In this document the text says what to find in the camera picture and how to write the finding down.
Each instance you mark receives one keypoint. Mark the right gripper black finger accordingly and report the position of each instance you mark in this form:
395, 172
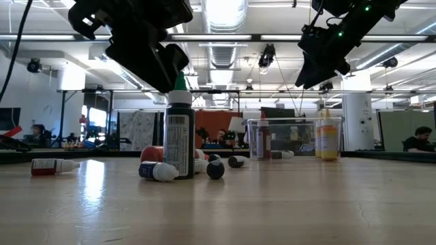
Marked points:
316, 76
301, 73

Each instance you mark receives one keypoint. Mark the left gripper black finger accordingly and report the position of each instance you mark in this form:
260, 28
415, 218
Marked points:
143, 61
178, 59

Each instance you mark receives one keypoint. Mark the orange-yellow squeeze bottle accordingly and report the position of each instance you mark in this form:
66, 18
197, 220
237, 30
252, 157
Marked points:
318, 139

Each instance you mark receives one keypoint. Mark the large yellow food coloring bottle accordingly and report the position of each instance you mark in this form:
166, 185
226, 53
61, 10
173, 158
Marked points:
329, 143

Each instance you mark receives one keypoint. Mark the large dark red bottle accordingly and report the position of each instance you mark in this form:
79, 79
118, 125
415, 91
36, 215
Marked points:
264, 141

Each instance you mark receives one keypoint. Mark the large green food coloring bottle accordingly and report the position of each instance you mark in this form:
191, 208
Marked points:
178, 146

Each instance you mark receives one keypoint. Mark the large red orange-tip bottle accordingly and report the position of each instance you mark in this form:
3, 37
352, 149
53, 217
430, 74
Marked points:
151, 154

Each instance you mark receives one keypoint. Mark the small black dropper bottle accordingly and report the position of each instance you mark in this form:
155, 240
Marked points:
214, 157
215, 170

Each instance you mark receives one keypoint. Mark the small dark blue dropper bottle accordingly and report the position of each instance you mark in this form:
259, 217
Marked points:
235, 161

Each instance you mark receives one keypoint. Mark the small red dropper bottle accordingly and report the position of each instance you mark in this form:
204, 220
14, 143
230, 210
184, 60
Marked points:
44, 167

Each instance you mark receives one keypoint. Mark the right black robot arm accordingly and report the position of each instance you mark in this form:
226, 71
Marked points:
368, 17

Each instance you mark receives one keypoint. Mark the black background robot arm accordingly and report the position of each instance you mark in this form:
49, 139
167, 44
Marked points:
202, 134

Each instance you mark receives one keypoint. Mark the black monitor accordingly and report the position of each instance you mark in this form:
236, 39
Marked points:
277, 113

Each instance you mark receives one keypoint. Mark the white round column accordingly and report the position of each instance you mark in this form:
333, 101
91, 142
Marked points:
357, 119

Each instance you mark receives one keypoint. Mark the clear plastic bin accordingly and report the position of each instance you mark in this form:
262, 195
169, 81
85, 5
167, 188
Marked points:
296, 136

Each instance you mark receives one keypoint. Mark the black ceiling spotlight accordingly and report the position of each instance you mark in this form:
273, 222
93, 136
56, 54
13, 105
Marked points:
34, 65
390, 62

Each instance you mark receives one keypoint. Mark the patterned grey curtain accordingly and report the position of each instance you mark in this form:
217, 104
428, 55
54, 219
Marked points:
136, 127

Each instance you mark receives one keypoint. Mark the orange partition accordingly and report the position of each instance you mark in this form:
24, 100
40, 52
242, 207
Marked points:
213, 119

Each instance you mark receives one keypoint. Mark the white shade lamp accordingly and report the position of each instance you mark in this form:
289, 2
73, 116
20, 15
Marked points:
236, 124

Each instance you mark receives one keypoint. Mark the person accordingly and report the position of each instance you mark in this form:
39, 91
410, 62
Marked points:
39, 134
223, 137
417, 141

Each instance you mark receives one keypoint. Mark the green partition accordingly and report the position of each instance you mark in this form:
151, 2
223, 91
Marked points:
395, 129

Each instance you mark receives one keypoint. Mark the black mounted camera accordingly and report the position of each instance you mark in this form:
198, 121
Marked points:
326, 86

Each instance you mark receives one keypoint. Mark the black hanging camera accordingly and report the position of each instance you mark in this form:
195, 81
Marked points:
267, 56

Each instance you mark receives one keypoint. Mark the black overhead frame beam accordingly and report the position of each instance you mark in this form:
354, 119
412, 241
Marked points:
221, 37

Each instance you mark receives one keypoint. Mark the silver ventilation duct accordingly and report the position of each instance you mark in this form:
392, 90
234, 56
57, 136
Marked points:
223, 20

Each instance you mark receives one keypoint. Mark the dark wall monitor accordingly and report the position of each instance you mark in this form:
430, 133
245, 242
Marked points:
9, 119

